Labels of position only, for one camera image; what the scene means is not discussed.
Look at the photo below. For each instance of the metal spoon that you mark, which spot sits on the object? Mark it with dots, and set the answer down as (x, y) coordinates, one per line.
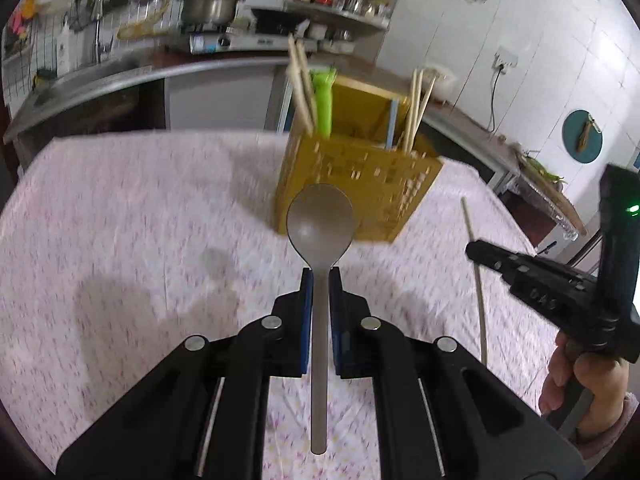
(321, 225)

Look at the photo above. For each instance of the right human hand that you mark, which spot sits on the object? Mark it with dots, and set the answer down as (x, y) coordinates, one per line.
(605, 377)

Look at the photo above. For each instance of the wooden cutting board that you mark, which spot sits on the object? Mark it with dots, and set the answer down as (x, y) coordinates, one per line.
(543, 191)

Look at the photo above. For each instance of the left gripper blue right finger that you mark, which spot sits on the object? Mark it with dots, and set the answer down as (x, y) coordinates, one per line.
(336, 301)

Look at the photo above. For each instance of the gas stove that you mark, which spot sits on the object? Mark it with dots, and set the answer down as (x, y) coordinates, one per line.
(209, 42)

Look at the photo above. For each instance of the steel cooking pot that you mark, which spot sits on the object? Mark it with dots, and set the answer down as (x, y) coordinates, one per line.
(208, 12)

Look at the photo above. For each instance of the yellow perforated utensil holder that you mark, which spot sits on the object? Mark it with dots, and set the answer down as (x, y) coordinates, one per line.
(384, 187)

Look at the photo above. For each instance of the white rice cooker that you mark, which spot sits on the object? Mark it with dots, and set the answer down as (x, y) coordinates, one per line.
(441, 80)

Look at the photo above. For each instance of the light blue utensil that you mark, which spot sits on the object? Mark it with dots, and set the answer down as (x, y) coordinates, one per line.
(391, 126)

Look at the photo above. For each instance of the white soap bottle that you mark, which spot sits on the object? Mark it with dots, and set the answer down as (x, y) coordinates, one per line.
(64, 51)

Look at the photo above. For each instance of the green frog handle utensil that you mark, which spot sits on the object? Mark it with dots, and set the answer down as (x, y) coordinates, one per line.
(322, 83)

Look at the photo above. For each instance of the thick wooden chopstick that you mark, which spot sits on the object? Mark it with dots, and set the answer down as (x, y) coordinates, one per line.
(306, 78)
(298, 87)

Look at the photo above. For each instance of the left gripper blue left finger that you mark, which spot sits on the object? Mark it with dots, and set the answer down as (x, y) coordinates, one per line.
(305, 300)

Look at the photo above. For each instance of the black wok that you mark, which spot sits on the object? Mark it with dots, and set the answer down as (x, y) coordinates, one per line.
(276, 22)

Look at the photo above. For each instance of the wall power socket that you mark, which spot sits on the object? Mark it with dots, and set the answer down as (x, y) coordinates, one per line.
(504, 60)

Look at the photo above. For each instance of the floral pink tablecloth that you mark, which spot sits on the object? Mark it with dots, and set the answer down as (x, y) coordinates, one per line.
(116, 248)

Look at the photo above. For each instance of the round green cutting board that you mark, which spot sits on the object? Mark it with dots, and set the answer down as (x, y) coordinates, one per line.
(582, 137)

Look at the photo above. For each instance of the corner shelf with condiments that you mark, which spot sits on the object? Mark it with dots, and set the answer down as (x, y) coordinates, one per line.
(363, 22)

